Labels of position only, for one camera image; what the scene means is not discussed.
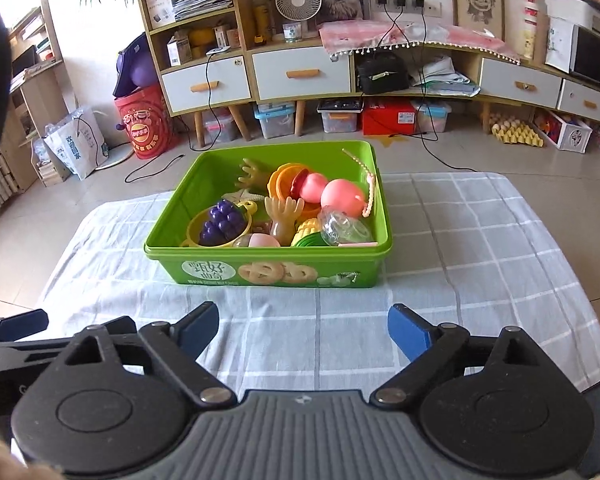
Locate yellow plastic cup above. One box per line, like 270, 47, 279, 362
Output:
180, 198, 258, 247

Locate purple grape toy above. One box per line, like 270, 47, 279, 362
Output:
198, 200, 247, 246

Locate clear plastic capsule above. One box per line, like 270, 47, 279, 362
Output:
317, 208, 373, 246

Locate white starfish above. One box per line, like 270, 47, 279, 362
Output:
222, 188, 264, 204

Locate yellow corn toy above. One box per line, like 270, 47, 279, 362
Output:
291, 218, 327, 247

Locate pink pig toy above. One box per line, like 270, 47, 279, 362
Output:
289, 169, 366, 218

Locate bead string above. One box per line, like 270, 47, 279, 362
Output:
341, 147, 377, 219

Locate orange pumpkin mould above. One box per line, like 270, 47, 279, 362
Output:
268, 162, 321, 221

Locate grey checked cloth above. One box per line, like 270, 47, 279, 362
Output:
42, 174, 600, 392

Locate pink flat block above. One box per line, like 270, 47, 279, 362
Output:
233, 232, 280, 248

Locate green plastic cookie box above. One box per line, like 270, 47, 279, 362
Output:
144, 140, 392, 288

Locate white paper bag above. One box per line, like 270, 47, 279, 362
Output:
43, 107, 109, 181

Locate red printed bucket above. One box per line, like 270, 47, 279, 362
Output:
114, 84, 174, 159

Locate red box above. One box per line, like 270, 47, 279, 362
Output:
362, 98, 417, 136

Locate yellow egg tray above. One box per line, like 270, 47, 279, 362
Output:
489, 114, 545, 148

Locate clear storage bin blue lid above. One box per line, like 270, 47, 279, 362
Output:
253, 102, 296, 140

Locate black bag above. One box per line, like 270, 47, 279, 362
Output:
356, 52, 410, 96

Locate long wooden tv cabinet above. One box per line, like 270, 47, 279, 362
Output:
247, 40, 600, 122

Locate pink tasselled cloth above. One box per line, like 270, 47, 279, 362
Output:
318, 20, 520, 65

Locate wooden shelf cabinet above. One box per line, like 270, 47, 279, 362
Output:
137, 0, 256, 146

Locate microwave oven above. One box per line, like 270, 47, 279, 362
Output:
545, 18, 600, 85

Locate framed cartoon girl picture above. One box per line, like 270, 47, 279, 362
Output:
452, 0, 506, 40

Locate white desk fan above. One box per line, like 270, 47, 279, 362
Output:
275, 0, 323, 42

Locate black power cable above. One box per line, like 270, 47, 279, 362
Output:
124, 153, 186, 184

